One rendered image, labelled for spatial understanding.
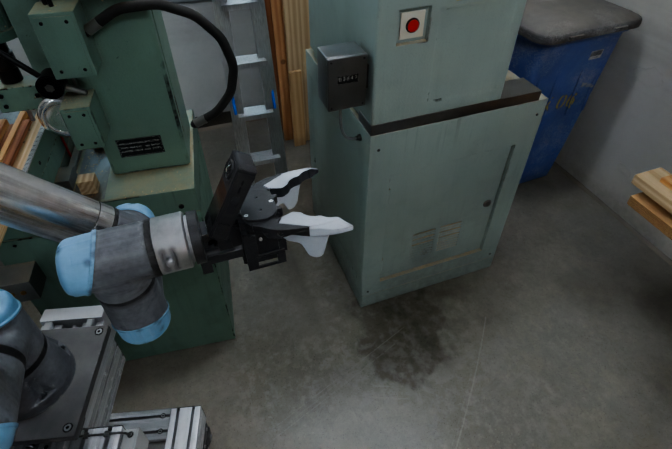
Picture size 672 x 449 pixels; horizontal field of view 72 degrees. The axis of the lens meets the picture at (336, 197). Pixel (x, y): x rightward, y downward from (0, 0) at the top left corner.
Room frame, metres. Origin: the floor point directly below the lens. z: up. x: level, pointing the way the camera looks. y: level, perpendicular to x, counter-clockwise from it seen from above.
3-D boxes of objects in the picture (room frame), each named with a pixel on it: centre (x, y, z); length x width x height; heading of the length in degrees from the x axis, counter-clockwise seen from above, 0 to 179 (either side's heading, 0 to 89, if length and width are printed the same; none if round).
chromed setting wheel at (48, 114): (1.02, 0.70, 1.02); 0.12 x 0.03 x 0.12; 104
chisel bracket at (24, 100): (1.11, 0.83, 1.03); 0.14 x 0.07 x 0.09; 104
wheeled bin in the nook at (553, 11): (2.08, -0.92, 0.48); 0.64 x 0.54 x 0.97; 23
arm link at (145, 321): (0.40, 0.29, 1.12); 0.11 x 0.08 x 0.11; 20
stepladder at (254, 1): (1.93, 0.40, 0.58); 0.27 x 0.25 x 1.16; 17
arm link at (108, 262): (0.38, 0.28, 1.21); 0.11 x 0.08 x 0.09; 110
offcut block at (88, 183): (0.98, 0.69, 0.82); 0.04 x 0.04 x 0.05; 13
